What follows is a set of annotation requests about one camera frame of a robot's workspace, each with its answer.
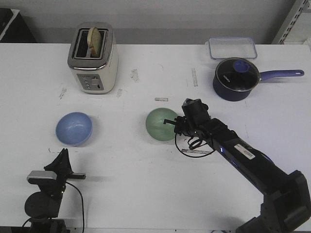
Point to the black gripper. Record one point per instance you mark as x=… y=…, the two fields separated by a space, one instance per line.
x=54 y=184
x=181 y=126

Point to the green bowl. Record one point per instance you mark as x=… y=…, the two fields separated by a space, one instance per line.
x=155 y=124

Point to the blue bowl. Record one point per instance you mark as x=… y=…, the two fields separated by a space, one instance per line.
x=74 y=128

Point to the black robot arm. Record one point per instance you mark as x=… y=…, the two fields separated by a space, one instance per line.
x=286 y=198
x=43 y=206

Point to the dark blue saucepan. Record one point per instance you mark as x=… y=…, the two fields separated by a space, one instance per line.
x=231 y=95

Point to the glass pot lid blue knob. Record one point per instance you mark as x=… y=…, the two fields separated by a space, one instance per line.
x=237 y=74

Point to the clear plastic food container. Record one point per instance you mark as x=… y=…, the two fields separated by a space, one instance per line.
x=226 y=47

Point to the cream and chrome toaster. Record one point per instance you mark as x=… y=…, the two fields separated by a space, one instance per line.
x=94 y=75

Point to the slice of toast bread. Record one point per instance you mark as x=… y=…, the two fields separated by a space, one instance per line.
x=94 y=41

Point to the black box in corner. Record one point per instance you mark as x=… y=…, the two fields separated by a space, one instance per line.
x=13 y=28

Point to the white metal shelf upright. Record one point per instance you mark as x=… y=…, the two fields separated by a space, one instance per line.
x=296 y=27

